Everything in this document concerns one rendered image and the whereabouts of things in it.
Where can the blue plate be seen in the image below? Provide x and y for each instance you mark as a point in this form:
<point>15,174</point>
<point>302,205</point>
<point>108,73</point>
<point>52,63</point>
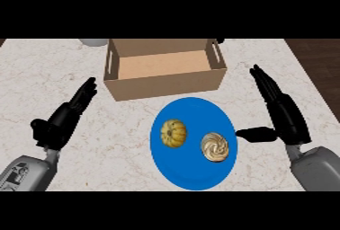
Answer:
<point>193,143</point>

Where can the pale grey round object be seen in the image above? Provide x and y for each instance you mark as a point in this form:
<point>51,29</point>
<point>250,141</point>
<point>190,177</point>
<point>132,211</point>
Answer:
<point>94,42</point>

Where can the open cardboard box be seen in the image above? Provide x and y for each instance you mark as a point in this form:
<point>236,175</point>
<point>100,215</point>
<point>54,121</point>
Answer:
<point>163,67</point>

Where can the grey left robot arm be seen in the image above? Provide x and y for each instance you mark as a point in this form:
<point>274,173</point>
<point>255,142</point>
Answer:
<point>27,173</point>

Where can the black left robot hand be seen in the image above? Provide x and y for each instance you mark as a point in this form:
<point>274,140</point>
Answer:
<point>63,122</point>

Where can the cream swirled cupcake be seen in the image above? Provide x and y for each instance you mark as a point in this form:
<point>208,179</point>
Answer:
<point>215,147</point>

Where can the small black object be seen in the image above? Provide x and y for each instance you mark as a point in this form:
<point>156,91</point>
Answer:
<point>219,40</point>

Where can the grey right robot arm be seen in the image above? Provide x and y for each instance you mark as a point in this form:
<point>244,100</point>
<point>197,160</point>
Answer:
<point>314,166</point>

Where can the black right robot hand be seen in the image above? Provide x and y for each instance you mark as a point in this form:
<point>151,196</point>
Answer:
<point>286,116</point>

